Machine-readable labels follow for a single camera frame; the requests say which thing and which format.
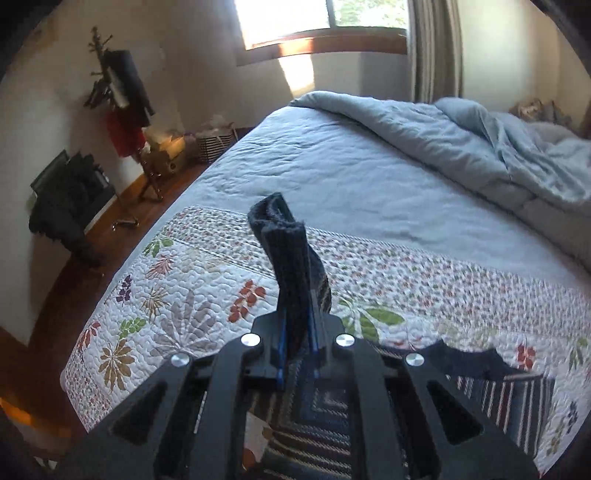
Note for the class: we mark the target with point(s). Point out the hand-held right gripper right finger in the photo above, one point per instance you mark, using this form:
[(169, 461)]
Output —
[(316, 344)]

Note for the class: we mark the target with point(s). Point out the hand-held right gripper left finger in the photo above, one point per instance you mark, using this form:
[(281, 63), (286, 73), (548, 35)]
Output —
[(278, 355)]

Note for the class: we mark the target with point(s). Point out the striped knit sweater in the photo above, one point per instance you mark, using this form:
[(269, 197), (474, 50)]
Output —
[(288, 258)]

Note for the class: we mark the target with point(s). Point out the floral quilted bedspread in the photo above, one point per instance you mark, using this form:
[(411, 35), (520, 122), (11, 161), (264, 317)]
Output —
[(323, 184)]

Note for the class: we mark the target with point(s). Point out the metal tool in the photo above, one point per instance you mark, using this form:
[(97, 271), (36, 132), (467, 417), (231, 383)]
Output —
[(125, 224)]

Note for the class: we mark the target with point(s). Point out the wooden coat rack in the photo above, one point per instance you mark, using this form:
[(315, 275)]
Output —
[(150, 177)]

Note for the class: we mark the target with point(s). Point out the striped storage basket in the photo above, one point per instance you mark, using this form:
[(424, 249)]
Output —
[(212, 145)]

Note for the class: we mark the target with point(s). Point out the cardboard box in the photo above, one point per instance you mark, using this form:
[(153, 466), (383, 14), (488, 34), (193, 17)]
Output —
[(166, 154)]

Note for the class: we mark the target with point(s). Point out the blue grey comforter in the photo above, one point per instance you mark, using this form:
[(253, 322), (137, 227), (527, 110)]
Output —
[(452, 143)]

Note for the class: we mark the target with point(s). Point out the dark cloth pile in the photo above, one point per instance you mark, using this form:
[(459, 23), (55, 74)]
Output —
[(64, 207)]

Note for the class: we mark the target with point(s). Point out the red hanging garment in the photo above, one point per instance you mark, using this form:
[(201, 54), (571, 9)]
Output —
[(124, 134)]

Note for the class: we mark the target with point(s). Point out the black hanging garment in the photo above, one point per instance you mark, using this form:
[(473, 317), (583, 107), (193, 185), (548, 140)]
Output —
[(131, 85)]

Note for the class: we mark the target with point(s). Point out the brown cushion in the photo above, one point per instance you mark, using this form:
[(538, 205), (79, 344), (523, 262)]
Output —
[(535, 110)]

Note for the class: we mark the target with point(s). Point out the grey curtain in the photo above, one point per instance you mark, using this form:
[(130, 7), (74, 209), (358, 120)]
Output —
[(436, 46)]

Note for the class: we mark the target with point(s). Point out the wooden framed window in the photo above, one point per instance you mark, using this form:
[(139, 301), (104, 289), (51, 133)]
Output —
[(323, 23)]

